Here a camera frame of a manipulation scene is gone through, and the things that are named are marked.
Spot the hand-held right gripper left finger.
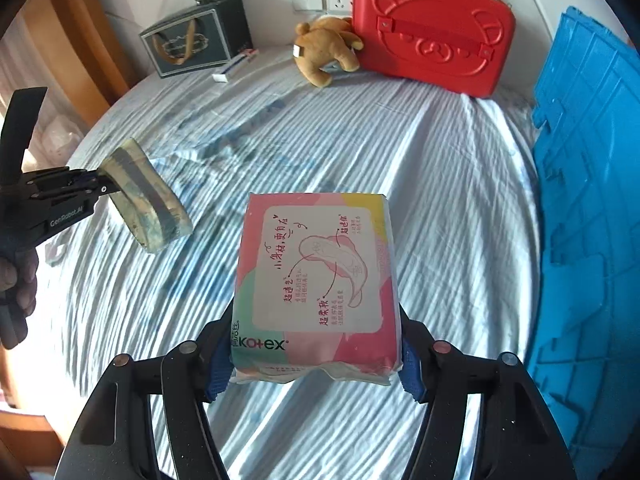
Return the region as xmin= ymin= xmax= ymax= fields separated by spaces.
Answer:
xmin=60 ymin=305 xmax=241 ymax=480

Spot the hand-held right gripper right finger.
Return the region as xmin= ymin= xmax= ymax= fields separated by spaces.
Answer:
xmin=397 ymin=305 xmax=573 ymax=480

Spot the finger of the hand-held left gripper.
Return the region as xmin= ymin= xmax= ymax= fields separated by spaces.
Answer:
xmin=75 ymin=180 xmax=122 ymax=200
xmin=62 ymin=166 xmax=103 ymax=184

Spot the pastel sanitary pad pack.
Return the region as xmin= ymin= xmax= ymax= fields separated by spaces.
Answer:
xmin=230 ymin=191 xmax=406 ymax=387

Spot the person's left hand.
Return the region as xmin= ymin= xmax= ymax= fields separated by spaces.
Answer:
xmin=0 ymin=247 xmax=40 ymax=351

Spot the black paper gift bag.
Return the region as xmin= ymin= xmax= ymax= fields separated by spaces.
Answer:
xmin=139 ymin=0 xmax=253 ymax=79

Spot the white toothpaste box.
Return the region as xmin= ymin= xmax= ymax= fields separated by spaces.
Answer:
xmin=212 ymin=48 xmax=258 ymax=83

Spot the blue plastic crate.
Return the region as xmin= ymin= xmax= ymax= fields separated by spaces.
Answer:
xmin=530 ymin=6 xmax=640 ymax=480

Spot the white striped bed sheet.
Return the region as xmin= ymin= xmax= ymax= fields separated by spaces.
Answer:
xmin=10 ymin=45 xmax=551 ymax=480

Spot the brown teddy bear plush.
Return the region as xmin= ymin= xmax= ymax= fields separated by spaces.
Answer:
xmin=292 ymin=16 xmax=365 ymax=88

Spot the red bear-embossed case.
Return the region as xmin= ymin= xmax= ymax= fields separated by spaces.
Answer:
xmin=351 ymin=0 xmax=517 ymax=99

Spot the wooden bed frame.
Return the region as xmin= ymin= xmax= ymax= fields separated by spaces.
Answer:
xmin=0 ymin=0 xmax=131 ymax=121

